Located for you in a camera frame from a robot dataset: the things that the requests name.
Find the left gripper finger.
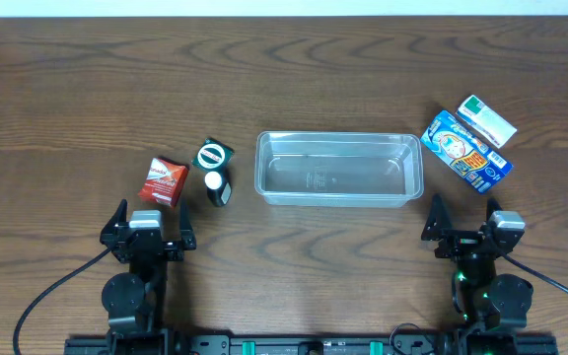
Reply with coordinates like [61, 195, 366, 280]
[106, 199, 127, 232]
[179, 200, 193, 242]

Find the blue fever patch box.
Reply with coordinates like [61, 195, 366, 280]
[420, 110, 514, 194]

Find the white green medicine box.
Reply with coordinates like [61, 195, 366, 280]
[457, 95, 517, 148]

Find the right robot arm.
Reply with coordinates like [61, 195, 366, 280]
[421, 194, 533, 354]

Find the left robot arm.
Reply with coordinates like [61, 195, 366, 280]
[100, 200, 196, 354]

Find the clear plastic container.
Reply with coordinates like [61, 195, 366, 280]
[254, 131, 424, 208]

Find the dark bottle white cap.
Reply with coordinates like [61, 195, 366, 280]
[204, 171, 232, 207]

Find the green Zam-Buk box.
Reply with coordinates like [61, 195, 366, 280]
[192, 137, 235, 172]

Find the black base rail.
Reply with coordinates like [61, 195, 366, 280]
[64, 333, 559, 355]

